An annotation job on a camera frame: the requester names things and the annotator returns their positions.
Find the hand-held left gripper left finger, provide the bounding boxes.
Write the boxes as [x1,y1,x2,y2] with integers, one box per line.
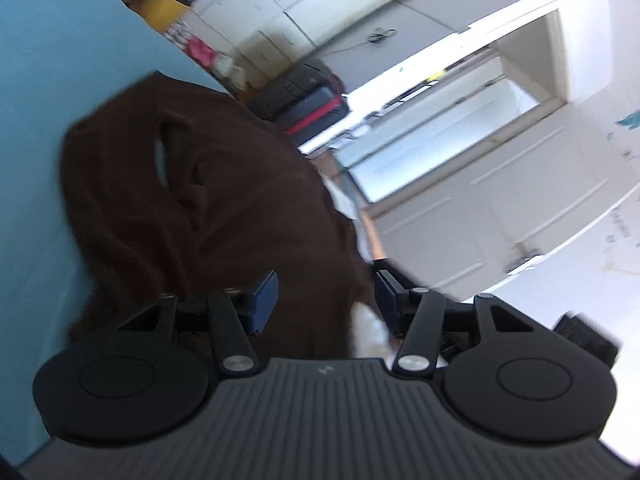
[117,270,279,379]

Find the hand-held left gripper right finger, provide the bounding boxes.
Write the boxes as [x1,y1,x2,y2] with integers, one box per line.
[375,270,537,376]

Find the brown sweater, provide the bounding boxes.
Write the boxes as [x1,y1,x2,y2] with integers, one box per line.
[60,71,388,361]

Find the white door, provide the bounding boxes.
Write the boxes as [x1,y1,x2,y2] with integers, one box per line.
[370,105,636,306]

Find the beige slippers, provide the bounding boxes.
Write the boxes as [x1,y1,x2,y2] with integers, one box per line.
[212,55,248,86]

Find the pink slippers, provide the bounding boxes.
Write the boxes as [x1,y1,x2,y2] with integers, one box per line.
[187,37,216,63]

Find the yellow trash bin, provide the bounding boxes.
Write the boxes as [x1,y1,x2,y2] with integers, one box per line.
[142,0,198,31]

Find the black suitcase red strap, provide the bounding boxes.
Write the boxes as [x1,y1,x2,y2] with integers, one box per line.
[250,57,351,148]

